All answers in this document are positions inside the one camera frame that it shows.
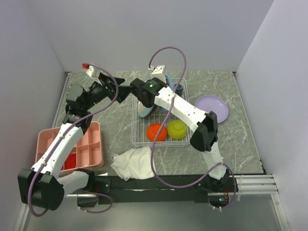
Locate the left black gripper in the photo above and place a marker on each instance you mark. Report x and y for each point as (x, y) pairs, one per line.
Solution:
(110, 85)

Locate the beige blue leaf plate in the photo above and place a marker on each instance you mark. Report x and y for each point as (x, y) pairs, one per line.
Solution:
(144, 111)

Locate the light blue plate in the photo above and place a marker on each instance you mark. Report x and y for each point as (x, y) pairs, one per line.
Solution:
(171, 85)

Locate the orange bowl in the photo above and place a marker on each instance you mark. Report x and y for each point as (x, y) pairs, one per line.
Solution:
(153, 130)

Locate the dark blue ceramic mug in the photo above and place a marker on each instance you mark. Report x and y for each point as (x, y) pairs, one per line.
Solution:
(178, 89)

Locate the yellow-green bowl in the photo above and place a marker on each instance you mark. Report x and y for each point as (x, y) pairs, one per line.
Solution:
(177, 129)

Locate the lilac purple plate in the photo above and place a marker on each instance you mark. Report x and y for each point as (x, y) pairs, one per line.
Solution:
(213, 103)

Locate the dark red plate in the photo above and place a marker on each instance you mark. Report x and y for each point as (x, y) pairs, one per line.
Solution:
(153, 110)

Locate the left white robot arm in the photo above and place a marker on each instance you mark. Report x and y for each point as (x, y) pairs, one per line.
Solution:
(41, 187)

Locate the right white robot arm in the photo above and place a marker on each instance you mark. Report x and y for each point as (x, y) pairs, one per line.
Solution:
(204, 125)

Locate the pink compartment tray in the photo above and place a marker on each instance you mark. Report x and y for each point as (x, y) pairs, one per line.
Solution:
(89, 153)

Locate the white cloth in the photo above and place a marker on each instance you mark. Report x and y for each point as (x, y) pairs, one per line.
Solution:
(133, 164)

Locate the black base beam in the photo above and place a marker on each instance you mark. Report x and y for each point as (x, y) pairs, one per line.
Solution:
(113, 189)

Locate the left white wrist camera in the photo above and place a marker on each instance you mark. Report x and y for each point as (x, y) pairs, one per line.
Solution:
(92, 72)

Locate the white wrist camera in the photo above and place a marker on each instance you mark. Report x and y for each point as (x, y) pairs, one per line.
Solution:
(92, 72)
(158, 72)

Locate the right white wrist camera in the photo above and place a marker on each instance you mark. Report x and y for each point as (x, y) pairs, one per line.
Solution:
(158, 72)

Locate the white wire dish rack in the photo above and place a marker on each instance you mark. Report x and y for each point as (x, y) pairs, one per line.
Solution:
(139, 126)

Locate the aluminium rail frame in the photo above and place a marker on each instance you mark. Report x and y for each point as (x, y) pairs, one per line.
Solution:
(148, 205)

